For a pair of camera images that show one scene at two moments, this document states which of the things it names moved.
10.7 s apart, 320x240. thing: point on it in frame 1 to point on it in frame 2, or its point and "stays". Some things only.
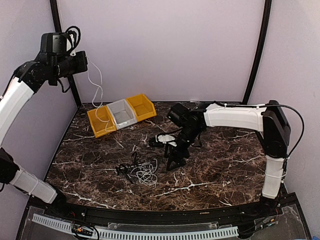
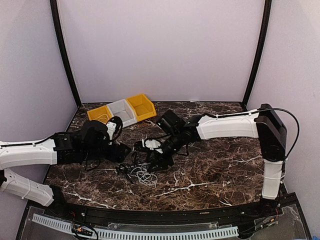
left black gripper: [82, 65] to [118, 155]
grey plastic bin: [121, 114] stays
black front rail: [271, 209] stays
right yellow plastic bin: [143, 108] stays
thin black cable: [123, 169] stays
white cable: [99, 70] to [102, 118]
